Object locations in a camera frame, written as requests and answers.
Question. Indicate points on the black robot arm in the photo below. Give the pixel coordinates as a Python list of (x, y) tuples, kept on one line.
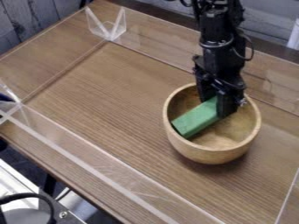
[(219, 18)]

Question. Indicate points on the white post at right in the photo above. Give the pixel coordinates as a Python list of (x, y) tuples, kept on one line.
[(294, 38)]

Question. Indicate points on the brown wooden bowl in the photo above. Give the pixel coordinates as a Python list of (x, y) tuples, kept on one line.
[(221, 142)]

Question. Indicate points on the grey metal mount plate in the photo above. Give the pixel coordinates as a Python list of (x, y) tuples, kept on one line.
[(33, 216)]

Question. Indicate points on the clear acrylic front barrier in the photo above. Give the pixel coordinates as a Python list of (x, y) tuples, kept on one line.
[(100, 177)]

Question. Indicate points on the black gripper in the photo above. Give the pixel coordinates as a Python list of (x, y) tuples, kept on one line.
[(216, 69)]

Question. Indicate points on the green rectangular block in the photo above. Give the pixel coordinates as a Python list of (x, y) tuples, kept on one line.
[(196, 119)]

